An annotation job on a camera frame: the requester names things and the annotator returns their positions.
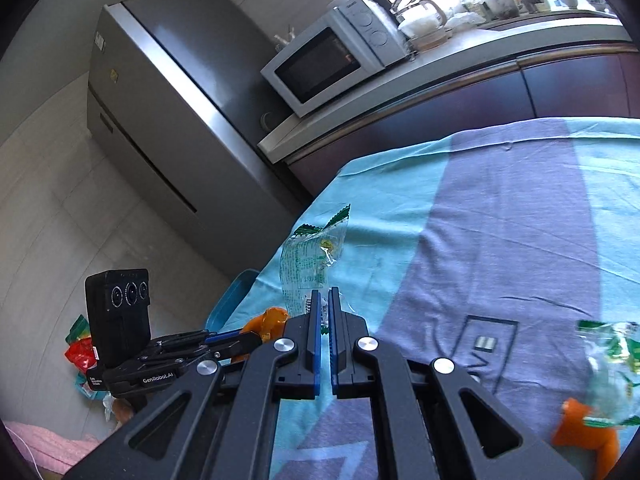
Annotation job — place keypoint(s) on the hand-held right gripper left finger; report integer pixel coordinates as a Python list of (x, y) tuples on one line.
[(314, 340)]

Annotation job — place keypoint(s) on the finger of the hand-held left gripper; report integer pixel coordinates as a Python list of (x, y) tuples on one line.
[(225, 336), (240, 347)]

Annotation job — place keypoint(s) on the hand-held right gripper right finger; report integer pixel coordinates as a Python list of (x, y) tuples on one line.
[(334, 340)]

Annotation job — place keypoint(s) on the blue plastic bin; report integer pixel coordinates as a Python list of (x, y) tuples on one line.
[(227, 302)]

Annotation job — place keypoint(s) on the orange peel piece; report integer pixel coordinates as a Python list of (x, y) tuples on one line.
[(585, 440), (272, 320)]

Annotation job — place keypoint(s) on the green clear plastic wrapper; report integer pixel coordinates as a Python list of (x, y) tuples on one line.
[(610, 375), (305, 265)]

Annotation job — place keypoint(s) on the person's left forearm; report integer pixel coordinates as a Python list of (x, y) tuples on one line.
[(50, 447)]

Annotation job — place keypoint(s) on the green snack packet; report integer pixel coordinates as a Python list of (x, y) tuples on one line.
[(77, 329)]

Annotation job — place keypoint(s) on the red snack packet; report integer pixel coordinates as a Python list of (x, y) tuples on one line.
[(82, 355)]

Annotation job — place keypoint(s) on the teal and purple tablecloth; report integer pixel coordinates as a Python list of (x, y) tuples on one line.
[(500, 210)]

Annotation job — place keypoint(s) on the grey refrigerator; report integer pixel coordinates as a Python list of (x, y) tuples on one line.
[(175, 110)]

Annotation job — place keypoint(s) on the kitchen counter cabinet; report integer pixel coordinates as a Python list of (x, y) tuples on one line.
[(450, 110)]

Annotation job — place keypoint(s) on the white microwave oven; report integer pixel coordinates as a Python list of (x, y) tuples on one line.
[(320, 65)]

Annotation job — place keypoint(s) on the glass kettle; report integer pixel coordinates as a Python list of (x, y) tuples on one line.
[(420, 22)]

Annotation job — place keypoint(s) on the white plastic bag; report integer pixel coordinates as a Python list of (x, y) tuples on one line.
[(465, 17)]

